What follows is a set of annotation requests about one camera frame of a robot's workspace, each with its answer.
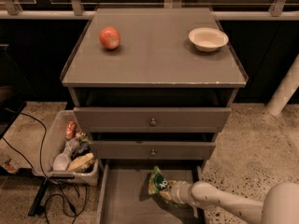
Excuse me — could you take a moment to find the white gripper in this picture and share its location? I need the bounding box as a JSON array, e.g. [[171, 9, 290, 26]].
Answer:
[[159, 181, 193, 204]]

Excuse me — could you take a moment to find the green rice chip bag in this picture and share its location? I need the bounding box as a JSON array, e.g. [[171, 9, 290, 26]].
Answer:
[[148, 166, 179, 207]]

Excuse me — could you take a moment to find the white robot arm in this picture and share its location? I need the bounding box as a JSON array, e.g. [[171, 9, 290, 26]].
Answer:
[[168, 62, 299, 224]]

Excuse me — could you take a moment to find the grey bottom drawer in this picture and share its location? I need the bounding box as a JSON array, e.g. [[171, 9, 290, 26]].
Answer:
[[96, 160, 207, 224]]

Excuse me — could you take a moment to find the grey drawer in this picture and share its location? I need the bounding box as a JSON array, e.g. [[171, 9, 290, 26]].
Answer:
[[90, 141, 216, 160], [96, 160, 207, 224], [74, 107, 231, 133]]

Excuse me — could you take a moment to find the grey middle drawer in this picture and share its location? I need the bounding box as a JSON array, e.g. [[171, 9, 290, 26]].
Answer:
[[90, 141, 216, 160]]

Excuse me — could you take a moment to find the yellow snack bag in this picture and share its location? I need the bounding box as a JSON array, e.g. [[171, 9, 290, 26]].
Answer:
[[68, 153, 95, 173]]

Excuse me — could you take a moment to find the grey drawer cabinet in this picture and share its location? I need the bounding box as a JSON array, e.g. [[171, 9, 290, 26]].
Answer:
[[59, 7, 249, 224]]

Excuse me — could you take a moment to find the grey top drawer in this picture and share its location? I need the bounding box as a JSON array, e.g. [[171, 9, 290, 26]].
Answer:
[[74, 107, 231, 133]]

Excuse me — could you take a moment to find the dark snack packet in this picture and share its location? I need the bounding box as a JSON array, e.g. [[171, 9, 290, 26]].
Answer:
[[72, 142, 91, 160]]

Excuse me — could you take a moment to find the clear plastic storage bin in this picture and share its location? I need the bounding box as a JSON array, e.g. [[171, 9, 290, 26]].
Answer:
[[32, 110, 99, 186]]

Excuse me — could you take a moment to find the white plastic spoon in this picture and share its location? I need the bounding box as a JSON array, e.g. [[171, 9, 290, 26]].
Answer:
[[53, 139, 79, 171]]

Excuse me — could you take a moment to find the red snack can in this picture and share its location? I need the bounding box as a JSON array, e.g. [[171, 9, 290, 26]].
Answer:
[[65, 121, 77, 140]]

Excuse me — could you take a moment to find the black stand leg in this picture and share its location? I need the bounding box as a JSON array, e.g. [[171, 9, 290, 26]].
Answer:
[[28, 179, 50, 217]]

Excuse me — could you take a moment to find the small red white packet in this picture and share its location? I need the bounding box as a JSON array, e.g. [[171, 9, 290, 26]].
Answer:
[[0, 159, 20, 175]]

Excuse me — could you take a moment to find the white bowl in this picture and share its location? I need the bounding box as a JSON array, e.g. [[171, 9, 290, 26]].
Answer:
[[189, 28, 229, 52]]

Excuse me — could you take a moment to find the red apple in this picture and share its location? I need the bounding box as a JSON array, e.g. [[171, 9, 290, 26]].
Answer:
[[99, 27, 121, 50]]

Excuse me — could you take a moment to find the metal window railing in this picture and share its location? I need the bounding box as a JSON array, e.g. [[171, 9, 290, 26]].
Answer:
[[0, 0, 299, 21]]

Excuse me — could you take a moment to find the black cable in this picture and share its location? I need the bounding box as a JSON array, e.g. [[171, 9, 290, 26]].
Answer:
[[0, 107, 90, 224]]

